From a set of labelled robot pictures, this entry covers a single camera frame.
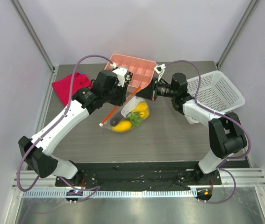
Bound yellow fake bell pepper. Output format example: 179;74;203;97
132;101;150;119

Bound clear zip top bag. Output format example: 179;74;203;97
99;86;147;133

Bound green fake grapes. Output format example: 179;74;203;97
126;112;143;128

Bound yellow fake mango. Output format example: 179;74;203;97
111;120;132;133

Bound purple fake eggplant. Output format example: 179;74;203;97
110;117;122;126

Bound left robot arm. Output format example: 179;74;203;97
18;67;133;186

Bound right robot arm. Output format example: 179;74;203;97
136;71;251;184

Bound black sprinkled fake pastry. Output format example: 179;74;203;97
125;72;133;84

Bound pink compartment tray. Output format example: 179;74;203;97
110;54;157;93

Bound pink folded cloth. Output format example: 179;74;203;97
51;71;93;106

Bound white plastic basket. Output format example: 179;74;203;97
187;70;245;113

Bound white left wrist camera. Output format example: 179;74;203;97
109;63;129;87

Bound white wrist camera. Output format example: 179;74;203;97
154;64;166;81
109;63;129;87

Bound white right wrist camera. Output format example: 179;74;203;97
154;64;166;81

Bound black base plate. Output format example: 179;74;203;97
55;161;222;191

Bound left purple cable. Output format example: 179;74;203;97
16;55;116;203

